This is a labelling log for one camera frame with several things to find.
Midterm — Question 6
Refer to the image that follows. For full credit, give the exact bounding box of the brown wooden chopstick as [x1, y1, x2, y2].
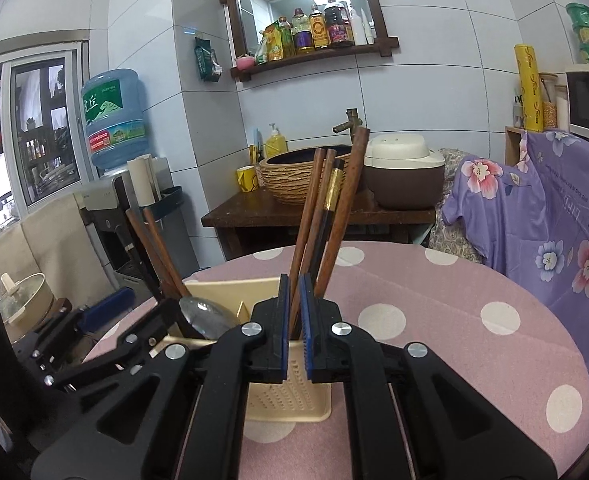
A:
[287, 147, 326, 343]
[316, 126, 372, 296]
[125, 208, 185, 301]
[299, 148, 338, 286]
[143, 206, 195, 301]

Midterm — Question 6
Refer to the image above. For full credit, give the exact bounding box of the black chopstick with gold band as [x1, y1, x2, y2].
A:
[309, 158, 346, 286]

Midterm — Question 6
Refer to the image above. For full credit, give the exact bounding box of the pink polka dot tablecloth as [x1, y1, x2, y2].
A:
[82, 241, 589, 480]

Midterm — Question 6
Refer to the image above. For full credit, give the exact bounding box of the water dispenser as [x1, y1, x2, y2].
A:
[74, 157, 200, 293]

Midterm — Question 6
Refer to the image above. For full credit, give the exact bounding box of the yellow soap bottle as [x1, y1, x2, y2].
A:
[265, 123, 289, 159]

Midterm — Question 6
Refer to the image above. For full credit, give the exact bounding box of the purple floral cloth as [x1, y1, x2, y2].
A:
[442, 129, 589, 321]

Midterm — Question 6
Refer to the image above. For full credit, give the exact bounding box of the cream pot with lid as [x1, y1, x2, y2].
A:
[0, 272, 56, 342]

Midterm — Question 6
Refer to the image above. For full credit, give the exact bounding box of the cream perforated utensil holder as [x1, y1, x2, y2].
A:
[167, 279, 349, 423]

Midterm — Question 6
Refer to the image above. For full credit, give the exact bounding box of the white plastic bottle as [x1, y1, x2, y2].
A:
[349, 6, 369, 46]

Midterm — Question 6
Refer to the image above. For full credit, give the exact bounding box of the yellow wrap roll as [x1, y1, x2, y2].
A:
[514, 44, 546, 133]

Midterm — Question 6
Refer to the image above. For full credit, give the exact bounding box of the green oil bottle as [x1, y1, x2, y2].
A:
[277, 16, 296, 60]

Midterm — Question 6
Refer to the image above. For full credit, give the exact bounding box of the yellow oil bottle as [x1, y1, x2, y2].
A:
[292, 7, 317, 56]

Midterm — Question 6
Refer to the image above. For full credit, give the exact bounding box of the brown and cream rice cooker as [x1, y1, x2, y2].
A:
[363, 133, 446, 210]

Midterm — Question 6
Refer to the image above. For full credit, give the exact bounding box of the orange label sauce bottle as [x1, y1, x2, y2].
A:
[308, 4, 331, 51]

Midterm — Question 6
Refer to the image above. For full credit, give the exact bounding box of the dark sauce bottle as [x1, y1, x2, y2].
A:
[323, 0, 355, 48]

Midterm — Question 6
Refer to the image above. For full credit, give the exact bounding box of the light wooden box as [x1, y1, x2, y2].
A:
[505, 125, 528, 167]

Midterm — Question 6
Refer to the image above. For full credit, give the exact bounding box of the wooden framed mirror shelf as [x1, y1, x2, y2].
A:
[219, 0, 400, 83]

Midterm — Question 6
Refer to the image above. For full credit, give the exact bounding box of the yellow green food packet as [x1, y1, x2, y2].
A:
[259, 22, 282, 64]

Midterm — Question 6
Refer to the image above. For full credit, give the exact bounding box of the green hanging packet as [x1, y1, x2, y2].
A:
[193, 36, 224, 83]

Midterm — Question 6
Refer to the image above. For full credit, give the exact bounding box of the yellow cup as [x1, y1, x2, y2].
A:
[236, 165, 260, 194]

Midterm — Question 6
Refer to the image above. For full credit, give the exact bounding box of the shiny metal spoon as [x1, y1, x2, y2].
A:
[178, 296, 241, 342]

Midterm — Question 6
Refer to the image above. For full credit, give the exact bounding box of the sliding window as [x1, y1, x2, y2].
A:
[0, 40, 91, 228]

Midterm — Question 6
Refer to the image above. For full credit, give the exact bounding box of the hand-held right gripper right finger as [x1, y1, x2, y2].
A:
[299, 273, 559, 480]

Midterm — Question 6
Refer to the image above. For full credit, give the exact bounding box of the blue water jug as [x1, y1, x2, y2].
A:
[80, 68, 148, 171]

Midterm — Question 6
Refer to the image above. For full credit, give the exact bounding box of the dark wooden side table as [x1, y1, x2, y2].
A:
[201, 191, 436, 261]

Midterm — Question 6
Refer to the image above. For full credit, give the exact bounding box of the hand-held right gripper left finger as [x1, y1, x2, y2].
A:
[31, 273, 291, 480]

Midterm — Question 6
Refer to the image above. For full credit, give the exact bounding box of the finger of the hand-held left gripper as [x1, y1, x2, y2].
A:
[22, 287, 136, 356]
[41, 300, 211, 394]

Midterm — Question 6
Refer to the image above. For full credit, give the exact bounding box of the brass faucet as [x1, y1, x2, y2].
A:
[332, 107, 364, 136]

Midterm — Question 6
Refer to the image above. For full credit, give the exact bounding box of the woven pattern basin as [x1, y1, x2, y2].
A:
[258, 145, 370, 206]

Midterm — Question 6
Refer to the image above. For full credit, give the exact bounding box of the beige cover cloth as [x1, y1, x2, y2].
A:
[0, 194, 118, 311]

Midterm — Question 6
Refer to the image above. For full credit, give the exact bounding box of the glass storage jar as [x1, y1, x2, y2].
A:
[539, 73, 561, 129]

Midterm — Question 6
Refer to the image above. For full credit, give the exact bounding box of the grey patterned cloth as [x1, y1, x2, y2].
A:
[426, 149, 488, 266]

